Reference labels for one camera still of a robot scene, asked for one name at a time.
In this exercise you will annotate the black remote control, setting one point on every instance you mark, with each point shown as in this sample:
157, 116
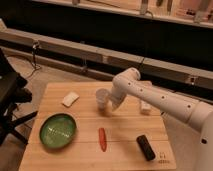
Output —
146, 147

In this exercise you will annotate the green ceramic bowl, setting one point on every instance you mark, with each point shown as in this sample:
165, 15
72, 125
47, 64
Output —
57, 131

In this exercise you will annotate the red chili pepper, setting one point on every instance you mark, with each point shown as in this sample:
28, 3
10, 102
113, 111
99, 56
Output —
102, 139

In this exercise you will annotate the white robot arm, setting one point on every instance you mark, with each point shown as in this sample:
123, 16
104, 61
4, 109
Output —
197, 114

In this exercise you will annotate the white tube bottle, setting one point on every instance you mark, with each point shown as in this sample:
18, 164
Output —
145, 108

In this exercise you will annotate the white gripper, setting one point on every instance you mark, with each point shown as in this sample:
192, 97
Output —
117, 96

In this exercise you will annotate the white sponge block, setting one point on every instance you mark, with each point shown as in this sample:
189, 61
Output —
69, 99

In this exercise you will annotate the black office chair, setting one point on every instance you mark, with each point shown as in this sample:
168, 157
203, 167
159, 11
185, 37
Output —
12, 92

